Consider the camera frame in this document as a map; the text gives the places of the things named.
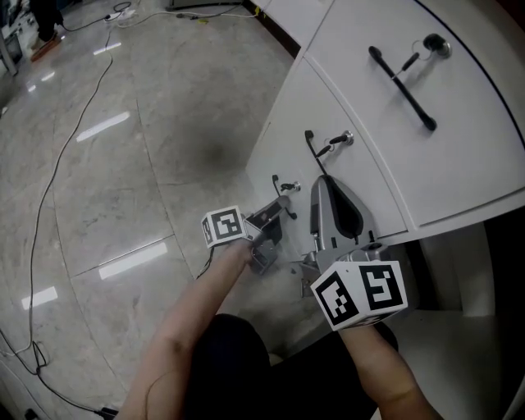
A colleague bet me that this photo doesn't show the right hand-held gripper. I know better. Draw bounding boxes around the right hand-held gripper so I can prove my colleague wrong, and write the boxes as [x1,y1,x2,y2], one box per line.
[301,175,409,331]

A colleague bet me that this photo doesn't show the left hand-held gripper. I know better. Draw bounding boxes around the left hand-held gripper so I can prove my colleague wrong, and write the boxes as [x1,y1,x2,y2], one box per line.
[200,195,293,276]

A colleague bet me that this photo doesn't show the person's left forearm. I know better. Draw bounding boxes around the person's left forearm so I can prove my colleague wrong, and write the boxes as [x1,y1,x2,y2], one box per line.
[118,241,255,420]

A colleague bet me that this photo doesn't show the person's right forearm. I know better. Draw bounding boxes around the person's right forearm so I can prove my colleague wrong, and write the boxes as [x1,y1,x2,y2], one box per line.
[338,323,446,420]

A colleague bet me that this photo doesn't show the white cabinet with red top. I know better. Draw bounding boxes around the white cabinet with red top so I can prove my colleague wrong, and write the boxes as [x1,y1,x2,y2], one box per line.
[244,0,525,420]

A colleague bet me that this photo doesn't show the person's black trousers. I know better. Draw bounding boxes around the person's black trousers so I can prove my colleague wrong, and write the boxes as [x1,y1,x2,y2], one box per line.
[190,313,401,420]

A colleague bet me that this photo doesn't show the white power strip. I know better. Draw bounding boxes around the white power strip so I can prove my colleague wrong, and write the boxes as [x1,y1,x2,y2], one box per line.
[104,7,136,21]

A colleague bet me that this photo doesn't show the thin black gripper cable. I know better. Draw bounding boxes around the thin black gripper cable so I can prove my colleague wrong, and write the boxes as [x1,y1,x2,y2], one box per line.
[195,244,217,281]

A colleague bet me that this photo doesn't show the yellow-green cable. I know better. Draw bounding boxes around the yellow-green cable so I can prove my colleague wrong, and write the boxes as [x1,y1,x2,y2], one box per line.
[176,8,267,22]

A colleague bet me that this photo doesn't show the long white extension cable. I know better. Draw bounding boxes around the long white extension cable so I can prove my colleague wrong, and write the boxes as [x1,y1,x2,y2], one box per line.
[0,18,114,356]

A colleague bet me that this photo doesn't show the black power cable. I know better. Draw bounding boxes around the black power cable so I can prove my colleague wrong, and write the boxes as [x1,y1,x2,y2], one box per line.
[0,327,120,415]

